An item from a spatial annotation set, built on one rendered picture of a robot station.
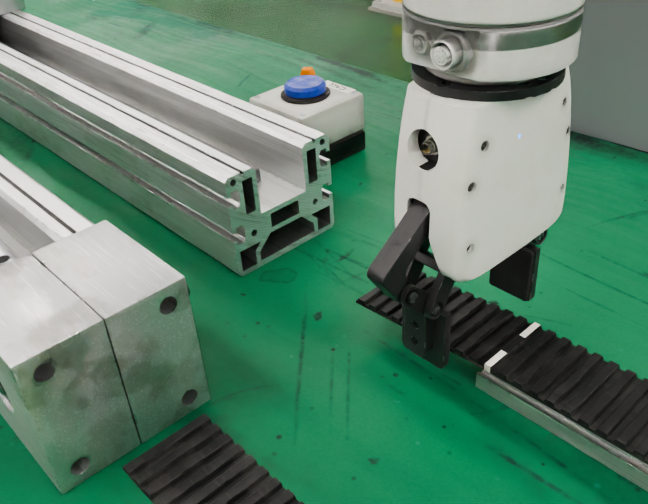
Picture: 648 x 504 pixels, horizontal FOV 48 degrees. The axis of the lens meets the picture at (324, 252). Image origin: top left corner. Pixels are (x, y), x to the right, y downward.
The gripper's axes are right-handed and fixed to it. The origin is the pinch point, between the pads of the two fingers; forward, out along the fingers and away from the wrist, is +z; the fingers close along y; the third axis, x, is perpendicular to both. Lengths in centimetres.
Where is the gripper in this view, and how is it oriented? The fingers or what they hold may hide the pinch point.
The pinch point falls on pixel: (471, 306)
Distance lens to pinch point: 45.7
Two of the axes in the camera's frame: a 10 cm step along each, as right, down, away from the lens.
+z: 0.6, 8.3, 5.6
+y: 7.3, -4.2, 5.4
